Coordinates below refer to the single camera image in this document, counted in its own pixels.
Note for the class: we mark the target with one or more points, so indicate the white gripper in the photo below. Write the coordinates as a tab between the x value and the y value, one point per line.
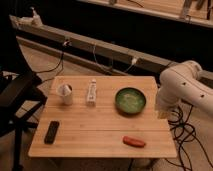
165	101

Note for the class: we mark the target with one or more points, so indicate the red pepper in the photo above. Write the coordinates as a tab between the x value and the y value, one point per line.
133	142

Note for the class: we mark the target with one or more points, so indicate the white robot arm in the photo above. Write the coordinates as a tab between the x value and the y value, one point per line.
181	82

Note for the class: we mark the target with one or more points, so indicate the green ceramic bowl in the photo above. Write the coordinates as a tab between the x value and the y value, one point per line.
130	100

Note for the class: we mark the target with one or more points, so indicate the white tube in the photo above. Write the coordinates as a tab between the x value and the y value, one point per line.
91	94

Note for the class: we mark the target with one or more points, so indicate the white cup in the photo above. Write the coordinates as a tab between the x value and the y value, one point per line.
65	93

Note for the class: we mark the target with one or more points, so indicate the black remote control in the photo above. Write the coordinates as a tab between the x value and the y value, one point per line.
51	132

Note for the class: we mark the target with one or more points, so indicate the black chair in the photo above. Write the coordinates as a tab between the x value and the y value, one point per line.
12	97

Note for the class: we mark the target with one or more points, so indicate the metal rail beam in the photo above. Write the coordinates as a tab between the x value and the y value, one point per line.
140	45

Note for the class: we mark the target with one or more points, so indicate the white bottle on rail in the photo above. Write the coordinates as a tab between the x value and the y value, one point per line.
35	19

